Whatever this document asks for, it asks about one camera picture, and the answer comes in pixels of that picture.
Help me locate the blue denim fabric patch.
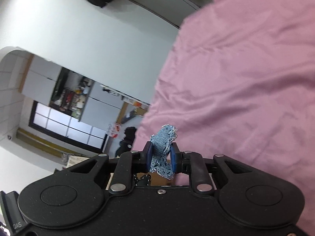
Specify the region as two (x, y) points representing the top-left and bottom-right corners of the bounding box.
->
(149, 125), (177, 180)

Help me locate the black dotted garment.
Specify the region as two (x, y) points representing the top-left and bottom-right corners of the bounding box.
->
(115, 127), (137, 157)

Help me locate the black white stitched fabric patch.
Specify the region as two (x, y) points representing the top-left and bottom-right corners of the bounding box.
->
(133, 174), (151, 186)

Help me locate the brown cardboard box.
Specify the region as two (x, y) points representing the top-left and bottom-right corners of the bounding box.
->
(108, 159), (177, 187)

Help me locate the open kitchen shelf cabinet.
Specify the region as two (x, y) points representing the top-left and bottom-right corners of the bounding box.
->
(49, 67), (94, 120)

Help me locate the pink bed sheet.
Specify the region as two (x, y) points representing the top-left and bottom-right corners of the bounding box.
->
(133, 0), (314, 235)

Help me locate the black framed window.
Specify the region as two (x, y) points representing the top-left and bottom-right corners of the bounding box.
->
(29, 101), (107, 153)

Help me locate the black device box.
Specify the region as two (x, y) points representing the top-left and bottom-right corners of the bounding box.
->
(1, 191), (28, 235)

